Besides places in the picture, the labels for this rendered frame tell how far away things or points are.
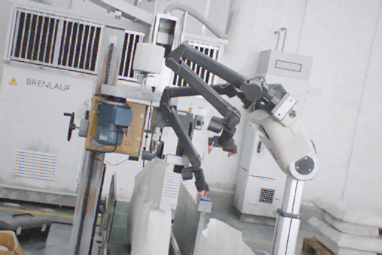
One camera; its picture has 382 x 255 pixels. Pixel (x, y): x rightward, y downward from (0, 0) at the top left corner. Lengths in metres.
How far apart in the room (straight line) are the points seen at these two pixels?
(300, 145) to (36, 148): 3.90
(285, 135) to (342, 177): 5.48
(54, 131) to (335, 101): 3.84
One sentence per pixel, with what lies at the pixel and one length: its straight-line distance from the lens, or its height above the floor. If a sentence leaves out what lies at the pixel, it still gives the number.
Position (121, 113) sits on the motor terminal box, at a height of 1.28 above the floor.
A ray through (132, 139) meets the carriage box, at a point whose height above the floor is 1.12.
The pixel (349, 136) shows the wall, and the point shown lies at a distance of 8.10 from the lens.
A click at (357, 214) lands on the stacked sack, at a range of 5.68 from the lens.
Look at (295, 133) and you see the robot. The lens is 2.70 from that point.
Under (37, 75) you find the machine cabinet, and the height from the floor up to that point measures 1.36.
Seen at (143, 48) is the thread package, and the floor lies 1.65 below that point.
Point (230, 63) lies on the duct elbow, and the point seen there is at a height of 1.88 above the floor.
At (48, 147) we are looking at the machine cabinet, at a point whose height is 0.65.
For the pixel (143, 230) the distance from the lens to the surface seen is 3.03.
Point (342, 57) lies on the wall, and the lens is 8.02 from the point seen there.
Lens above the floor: 1.44
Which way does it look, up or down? 3 degrees down
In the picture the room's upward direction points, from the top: 10 degrees clockwise
